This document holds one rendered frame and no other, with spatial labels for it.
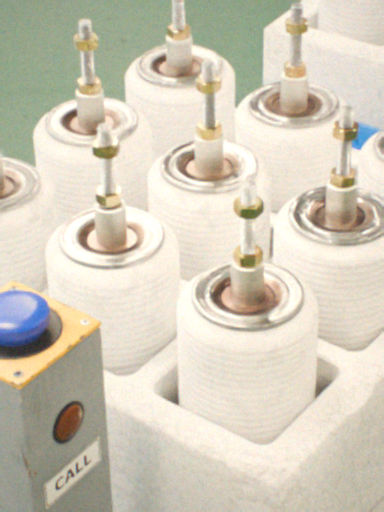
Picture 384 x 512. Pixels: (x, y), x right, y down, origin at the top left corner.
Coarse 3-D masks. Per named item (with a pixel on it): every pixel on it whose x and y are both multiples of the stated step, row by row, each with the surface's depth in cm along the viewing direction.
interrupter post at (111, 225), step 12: (96, 204) 94; (120, 204) 94; (96, 216) 94; (108, 216) 93; (120, 216) 93; (96, 228) 94; (108, 228) 94; (120, 228) 94; (108, 240) 94; (120, 240) 94
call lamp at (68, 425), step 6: (72, 408) 78; (78, 408) 78; (66, 414) 77; (72, 414) 78; (78, 414) 78; (60, 420) 77; (66, 420) 77; (72, 420) 78; (78, 420) 78; (60, 426) 77; (66, 426) 78; (72, 426) 78; (78, 426) 79; (60, 432) 77; (66, 432) 78; (72, 432) 78; (60, 438) 78; (66, 438) 78
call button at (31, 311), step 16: (0, 304) 76; (16, 304) 76; (32, 304) 76; (48, 304) 76; (0, 320) 75; (16, 320) 75; (32, 320) 75; (48, 320) 76; (0, 336) 75; (16, 336) 75; (32, 336) 75
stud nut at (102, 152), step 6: (114, 138) 91; (96, 144) 91; (114, 144) 91; (96, 150) 90; (102, 150) 90; (108, 150) 90; (114, 150) 90; (96, 156) 91; (102, 156) 90; (108, 156) 90; (114, 156) 91
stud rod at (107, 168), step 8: (104, 128) 90; (104, 136) 90; (112, 136) 90; (104, 144) 90; (104, 160) 91; (112, 160) 91; (104, 168) 91; (112, 168) 92; (104, 176) 92; (112, 176) 92; (104, 184) 92; (112, 184) 92; (104, 192) 93; (112, 192) 93
